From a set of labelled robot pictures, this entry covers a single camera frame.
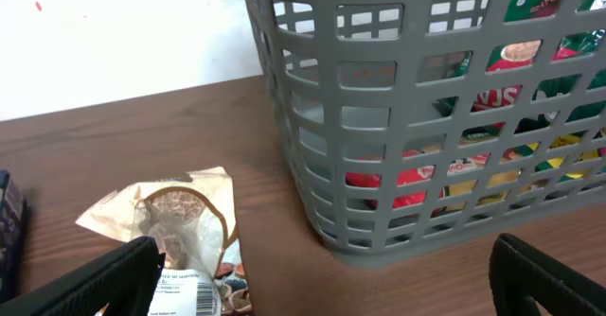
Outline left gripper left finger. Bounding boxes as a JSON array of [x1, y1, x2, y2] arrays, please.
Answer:
[[1, 237, 165, 316]]

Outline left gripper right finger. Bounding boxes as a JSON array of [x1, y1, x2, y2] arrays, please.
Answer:
[[489, 233, 605, 316]]

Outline orange red noodle packet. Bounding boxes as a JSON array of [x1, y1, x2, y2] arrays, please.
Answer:
[[345, 149, 522, 213]]

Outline green Nescafe coffee bag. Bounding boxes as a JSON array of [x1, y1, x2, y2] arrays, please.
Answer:
[[425, 0, 606, 184]]

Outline beige mushroom snack bag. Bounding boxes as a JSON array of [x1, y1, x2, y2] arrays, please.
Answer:
[[76, 167, 254, 316]]

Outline Kleenex tissue multipack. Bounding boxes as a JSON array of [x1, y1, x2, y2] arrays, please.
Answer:
[[1, 169, 29, 303]]

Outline grey plastic basket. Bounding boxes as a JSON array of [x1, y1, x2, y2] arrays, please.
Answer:
[[245, 0, 605, 266]]

